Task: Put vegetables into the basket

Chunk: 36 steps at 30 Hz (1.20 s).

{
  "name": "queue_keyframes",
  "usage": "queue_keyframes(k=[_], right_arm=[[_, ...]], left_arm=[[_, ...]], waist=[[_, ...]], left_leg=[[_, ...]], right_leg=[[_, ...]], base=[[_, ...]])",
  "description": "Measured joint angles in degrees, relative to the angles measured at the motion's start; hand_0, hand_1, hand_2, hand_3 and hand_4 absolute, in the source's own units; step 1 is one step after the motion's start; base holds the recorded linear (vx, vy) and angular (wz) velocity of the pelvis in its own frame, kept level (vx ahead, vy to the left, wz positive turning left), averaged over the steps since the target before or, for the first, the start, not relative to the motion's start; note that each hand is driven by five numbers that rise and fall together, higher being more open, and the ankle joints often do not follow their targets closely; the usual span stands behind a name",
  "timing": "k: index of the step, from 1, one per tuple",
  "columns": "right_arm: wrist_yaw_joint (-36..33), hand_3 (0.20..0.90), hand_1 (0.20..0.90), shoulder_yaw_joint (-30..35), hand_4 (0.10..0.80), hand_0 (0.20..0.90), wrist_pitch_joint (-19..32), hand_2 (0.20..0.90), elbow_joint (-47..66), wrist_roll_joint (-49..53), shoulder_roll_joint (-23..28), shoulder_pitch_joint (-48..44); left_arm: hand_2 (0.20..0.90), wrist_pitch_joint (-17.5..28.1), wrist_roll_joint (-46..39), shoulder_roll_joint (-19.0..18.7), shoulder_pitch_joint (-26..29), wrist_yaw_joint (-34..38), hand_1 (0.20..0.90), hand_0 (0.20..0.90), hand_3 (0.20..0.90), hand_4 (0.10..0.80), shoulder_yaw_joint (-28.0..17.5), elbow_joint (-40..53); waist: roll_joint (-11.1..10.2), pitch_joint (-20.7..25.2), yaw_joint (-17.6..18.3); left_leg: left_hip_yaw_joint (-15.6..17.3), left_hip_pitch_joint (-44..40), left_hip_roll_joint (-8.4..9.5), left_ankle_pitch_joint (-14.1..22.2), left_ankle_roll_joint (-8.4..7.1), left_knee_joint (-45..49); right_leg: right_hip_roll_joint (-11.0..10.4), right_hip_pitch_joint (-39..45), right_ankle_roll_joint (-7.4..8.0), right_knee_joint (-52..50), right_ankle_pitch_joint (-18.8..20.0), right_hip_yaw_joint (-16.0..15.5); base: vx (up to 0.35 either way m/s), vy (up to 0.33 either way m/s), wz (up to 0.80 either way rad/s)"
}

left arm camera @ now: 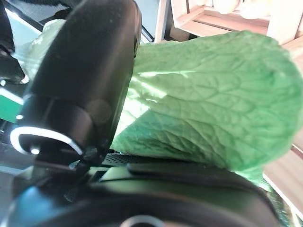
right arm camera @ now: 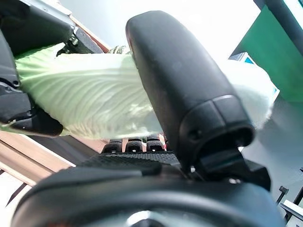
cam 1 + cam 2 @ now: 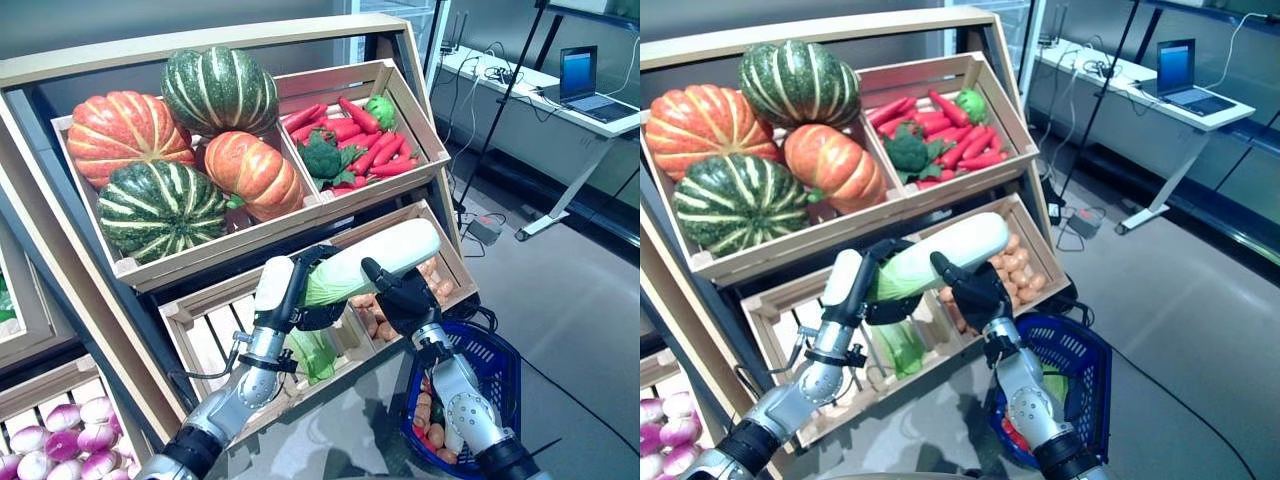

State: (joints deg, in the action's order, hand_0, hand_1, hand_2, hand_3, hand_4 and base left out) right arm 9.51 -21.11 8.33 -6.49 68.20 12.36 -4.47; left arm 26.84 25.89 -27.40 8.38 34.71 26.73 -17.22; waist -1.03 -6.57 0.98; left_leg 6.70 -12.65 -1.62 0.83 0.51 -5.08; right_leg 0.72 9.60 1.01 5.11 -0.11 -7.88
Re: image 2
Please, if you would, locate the wooden display shelf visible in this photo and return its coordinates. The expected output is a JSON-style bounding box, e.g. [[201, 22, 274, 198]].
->
[[70, 15, 113, 54]]

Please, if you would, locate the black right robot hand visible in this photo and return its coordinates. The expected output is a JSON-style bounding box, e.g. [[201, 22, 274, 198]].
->
[[10, 10, 287, 227]]

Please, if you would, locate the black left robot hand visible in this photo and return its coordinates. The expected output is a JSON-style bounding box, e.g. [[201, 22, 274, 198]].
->
[[0, 0, 80, 137]]

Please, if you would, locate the napa cabbage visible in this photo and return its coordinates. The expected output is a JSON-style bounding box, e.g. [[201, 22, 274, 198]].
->
[[0, 44, 275, 140]]

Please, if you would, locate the wooden cabbage crate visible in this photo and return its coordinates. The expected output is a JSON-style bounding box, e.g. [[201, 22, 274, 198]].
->
[[0, 131, 79, 206]]

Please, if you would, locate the green striped pumpkin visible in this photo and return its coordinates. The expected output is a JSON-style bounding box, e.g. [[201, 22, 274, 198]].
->
[[107, 44, 131, 55]]

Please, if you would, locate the green panel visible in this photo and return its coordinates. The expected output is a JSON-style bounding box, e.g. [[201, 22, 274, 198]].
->
[[228, 4, 303, 102]]

